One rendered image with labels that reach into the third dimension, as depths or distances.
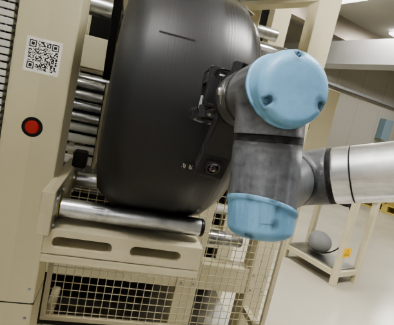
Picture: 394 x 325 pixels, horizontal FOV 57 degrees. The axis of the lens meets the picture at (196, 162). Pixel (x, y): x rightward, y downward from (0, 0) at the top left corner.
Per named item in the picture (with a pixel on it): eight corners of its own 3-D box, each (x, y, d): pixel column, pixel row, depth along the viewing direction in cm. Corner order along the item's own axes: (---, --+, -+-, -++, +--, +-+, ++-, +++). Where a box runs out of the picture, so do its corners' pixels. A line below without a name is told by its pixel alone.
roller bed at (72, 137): (33, 158, 121) (47, 69, 117) (43, 151, 135) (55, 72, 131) (93, 169, 125) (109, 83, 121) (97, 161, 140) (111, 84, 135)
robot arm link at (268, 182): (311, 230, 44) (320, 140, 43) (282, 251, 34) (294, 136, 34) (251, 218, 48) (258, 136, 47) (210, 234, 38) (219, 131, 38)
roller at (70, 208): (52, 211, 78) (57, 193, 81) (53, 219, 82) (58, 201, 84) (205, 233, 86) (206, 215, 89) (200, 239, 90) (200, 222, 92)
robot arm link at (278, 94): (253, 132, 33) (262, 37, 32) (219, 132, 43) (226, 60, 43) (330, 139, 34) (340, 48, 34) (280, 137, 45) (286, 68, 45)
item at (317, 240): (333, 286, 298) (360, 195, 286) (280, 254, 347) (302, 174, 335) (356, 283, 318) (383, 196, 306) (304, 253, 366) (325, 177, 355)
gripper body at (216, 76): (244, 82, 61) (275, 70, 49) (234, 132, 61) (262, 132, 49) (201, 71, 59) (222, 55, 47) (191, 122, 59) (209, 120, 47)
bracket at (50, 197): (34, 235, 76) (41, 190, 74) (64, 187, 114) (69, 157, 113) (51, 237, 77) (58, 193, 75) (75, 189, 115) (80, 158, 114)
